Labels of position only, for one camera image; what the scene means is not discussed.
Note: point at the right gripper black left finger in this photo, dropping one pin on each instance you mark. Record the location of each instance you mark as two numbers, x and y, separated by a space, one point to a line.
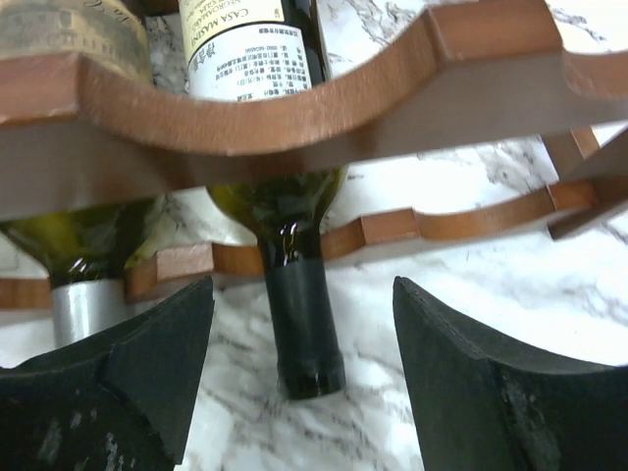
122 399

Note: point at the green bottle grey label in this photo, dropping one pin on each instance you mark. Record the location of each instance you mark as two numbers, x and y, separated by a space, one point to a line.
256 50

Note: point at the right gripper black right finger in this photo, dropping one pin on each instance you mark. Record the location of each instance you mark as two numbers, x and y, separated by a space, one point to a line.
482 400

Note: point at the brown wooden wine rack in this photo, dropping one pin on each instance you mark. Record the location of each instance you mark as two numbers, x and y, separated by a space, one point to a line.
74 134

